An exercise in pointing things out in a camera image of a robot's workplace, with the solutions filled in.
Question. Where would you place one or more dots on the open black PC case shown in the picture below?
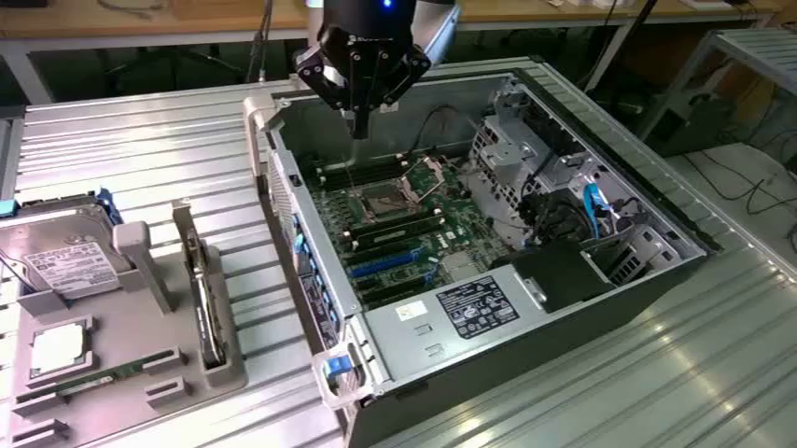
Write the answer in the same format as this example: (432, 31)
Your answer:
(623, 298)

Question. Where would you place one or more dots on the blue expansion slot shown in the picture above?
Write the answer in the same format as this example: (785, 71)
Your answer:
(386, 264)

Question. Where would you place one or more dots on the CPU socket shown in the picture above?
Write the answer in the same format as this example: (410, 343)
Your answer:
(381, 203)

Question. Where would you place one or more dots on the green motherboard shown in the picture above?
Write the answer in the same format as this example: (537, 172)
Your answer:
(461, 219)

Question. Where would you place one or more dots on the green graphics card with bracket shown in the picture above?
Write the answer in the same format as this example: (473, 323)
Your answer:
(206, 289)

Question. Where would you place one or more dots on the metal socket cover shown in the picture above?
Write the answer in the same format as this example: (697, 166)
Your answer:
(426, 175)

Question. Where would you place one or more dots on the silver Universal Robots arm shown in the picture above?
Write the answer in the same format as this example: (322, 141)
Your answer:
(440, 28)

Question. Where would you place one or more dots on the grey power supply with label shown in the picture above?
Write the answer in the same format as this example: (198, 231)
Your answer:
(449, 336)

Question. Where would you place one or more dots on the metal disk bay cage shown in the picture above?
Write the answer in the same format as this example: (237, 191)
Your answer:
(505, 163)

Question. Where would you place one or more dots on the blue plastic disk caddy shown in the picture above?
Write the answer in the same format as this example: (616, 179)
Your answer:
(111, 210)

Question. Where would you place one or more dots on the silver CPU chip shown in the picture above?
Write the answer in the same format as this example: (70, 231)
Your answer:
(58, 347)

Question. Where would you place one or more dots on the silver hard disk with label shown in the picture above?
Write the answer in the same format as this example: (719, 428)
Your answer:
(62, 261)

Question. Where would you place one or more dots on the silver chipset heatsink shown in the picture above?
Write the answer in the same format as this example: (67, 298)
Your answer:
(464, 266)

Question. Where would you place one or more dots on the wooden desk with white frame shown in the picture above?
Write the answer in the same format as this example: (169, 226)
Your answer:
(125, 25)

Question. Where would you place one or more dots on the grey plastic parts rack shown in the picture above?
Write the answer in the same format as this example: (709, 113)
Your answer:
(125, 326)

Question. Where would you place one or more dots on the black plastic shroud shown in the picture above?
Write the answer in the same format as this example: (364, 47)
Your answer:
(554, 275)

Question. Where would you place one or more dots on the green RAM stick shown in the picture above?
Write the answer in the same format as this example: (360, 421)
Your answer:
(94, 380)

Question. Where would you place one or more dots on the black installed RAM stick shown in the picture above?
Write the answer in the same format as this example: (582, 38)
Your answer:
(393, 231)

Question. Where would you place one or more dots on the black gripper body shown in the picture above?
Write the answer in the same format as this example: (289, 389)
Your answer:
(365, 23)

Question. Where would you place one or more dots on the metal slat side table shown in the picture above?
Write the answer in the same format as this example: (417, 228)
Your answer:
(747, 51)

